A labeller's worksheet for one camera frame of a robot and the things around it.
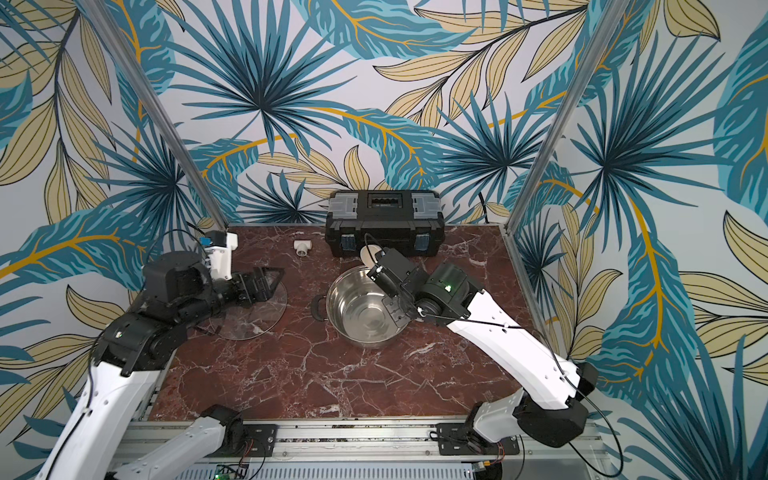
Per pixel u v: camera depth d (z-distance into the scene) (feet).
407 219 3.22
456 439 2.45
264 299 1.78
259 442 2.25
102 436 1.20
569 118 2.87
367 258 2.74
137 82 2.57
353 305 3.17
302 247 3.60
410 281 1.48
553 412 1.30
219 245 1.76
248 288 1.75
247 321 3.05
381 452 2.42
